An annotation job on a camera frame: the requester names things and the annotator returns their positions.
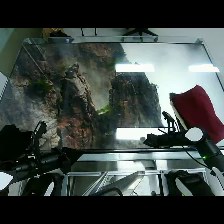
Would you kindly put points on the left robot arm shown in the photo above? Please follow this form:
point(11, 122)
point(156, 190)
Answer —
point(50, 162)

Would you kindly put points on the silver frame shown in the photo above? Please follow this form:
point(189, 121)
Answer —
point(116, 156)

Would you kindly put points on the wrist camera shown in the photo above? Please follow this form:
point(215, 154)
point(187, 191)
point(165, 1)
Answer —
point(169, 118)
point(40, 130)

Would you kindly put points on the black garment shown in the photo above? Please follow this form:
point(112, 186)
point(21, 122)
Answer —
point(15, 141)

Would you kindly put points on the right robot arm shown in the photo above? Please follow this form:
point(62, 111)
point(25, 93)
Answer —
point(213, 156)

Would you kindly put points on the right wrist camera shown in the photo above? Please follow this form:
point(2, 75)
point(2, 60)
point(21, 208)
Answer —
point(169, 118)

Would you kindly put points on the red garment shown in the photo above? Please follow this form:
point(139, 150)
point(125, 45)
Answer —
point(200, 110)

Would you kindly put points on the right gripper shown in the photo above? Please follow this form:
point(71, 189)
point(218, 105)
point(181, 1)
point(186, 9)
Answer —
point(163, 140)

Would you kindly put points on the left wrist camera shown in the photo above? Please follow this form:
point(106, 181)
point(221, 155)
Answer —
point(40, 130)

